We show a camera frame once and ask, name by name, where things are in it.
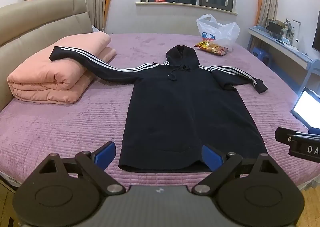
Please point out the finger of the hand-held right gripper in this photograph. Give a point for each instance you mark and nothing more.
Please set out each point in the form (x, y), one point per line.
(283, 135)

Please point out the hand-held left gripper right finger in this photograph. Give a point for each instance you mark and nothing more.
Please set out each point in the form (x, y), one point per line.
(210, 158)

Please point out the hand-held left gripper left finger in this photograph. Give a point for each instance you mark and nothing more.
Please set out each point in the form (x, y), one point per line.
(107, 153)

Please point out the black striped-sleeve hoodie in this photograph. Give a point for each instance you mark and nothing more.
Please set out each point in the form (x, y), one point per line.
(175, 104)

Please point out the lit tablet screen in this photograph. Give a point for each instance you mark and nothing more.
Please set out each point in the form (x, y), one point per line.
(306, 109)

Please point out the purple quilted bed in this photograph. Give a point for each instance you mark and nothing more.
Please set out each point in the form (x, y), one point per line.
(62, 129)

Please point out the blue plastic stool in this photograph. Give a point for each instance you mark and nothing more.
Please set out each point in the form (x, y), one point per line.
(262, 56)

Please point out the light blue desk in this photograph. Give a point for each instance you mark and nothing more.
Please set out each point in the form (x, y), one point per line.
(287, 50)

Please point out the folded pink quilt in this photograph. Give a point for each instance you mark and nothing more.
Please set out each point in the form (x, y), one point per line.
(37, 79)

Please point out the flower bouquet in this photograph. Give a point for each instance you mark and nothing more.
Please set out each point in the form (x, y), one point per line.
(288, 29)

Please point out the yellow snack packet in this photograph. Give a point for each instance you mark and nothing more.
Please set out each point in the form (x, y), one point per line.
(212, 48)

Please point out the white plastic bag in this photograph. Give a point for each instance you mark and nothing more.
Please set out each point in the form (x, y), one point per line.
(222, 30)

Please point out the beige padded headboard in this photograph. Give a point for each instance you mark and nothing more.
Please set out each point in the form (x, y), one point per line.
(30, 21)

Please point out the dark picture frame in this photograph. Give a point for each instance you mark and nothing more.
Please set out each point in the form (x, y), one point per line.
(274, 29)

